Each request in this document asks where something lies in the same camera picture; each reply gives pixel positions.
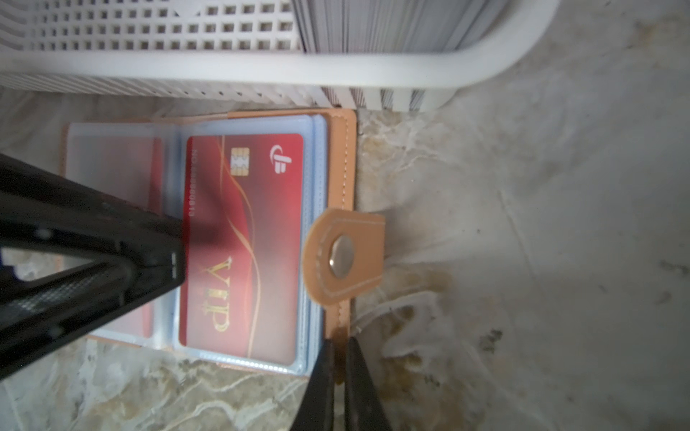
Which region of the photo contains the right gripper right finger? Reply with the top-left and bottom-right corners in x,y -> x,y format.
344,338 -> 393,431

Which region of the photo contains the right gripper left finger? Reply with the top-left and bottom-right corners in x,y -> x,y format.
289,340 -> 335,431

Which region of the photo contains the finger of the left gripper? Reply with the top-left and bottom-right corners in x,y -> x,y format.
1,156 -> 185,269
1,253 -> 183,379

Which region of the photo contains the red VIP card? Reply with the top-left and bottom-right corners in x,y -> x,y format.
65,136 -> 164,346
179,133 -> 305,366

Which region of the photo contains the tan leather card holder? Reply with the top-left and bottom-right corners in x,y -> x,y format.
62,109 -> 386,383

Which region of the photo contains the red card stack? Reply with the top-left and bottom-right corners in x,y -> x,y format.
291,0 -> 511,54

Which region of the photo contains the white plastic basket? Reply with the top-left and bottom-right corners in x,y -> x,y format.
1,1 -> 559,112

